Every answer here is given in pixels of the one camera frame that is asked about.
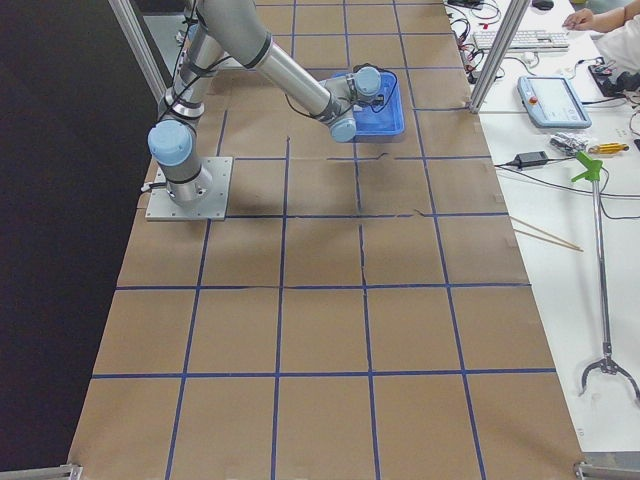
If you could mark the yellow screwdriver tool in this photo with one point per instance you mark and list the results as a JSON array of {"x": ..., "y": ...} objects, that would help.
[{"x": 608, "y": 148}]

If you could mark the wooden chopstick pair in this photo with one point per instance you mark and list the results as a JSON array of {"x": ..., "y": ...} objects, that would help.
[{"x": 527, "y": 229}]

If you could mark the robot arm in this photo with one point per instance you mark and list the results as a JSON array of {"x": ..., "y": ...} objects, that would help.
[{"x": 228, "y": 50}]

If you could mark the person's hand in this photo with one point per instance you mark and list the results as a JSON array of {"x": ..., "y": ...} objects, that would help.
[{"x": 580, "y": 20}]

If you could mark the long reacher grabber tool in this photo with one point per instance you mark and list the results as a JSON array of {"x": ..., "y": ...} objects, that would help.
[{"x": 606, "y": 364}]

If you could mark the left frame post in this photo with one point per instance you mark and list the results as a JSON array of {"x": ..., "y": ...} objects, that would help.
[{"x": 144, "y": 48}]

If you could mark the teach pendant tablet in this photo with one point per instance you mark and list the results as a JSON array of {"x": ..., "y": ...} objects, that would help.
[{"x": 551, "y": 102}]

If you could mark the black power adapter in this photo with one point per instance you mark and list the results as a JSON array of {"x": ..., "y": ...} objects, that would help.
[{"x": 530, "y": 159}]

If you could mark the aluminium frame post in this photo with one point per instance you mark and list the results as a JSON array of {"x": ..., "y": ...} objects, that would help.
[{"x": 505, "y": 34}]

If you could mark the blue plastic tray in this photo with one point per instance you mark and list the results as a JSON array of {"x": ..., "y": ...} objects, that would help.
[{"x": 370, "y": 106}]

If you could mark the white keyboard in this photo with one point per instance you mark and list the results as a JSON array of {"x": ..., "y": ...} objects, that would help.
[{"x": 525, "y": 40}]

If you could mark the green clamp tool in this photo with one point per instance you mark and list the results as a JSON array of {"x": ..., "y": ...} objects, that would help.
[{"x": 592, "y": 168}]

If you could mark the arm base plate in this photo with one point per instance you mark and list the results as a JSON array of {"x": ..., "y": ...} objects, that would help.
[{"x": 206, "y": 197}]

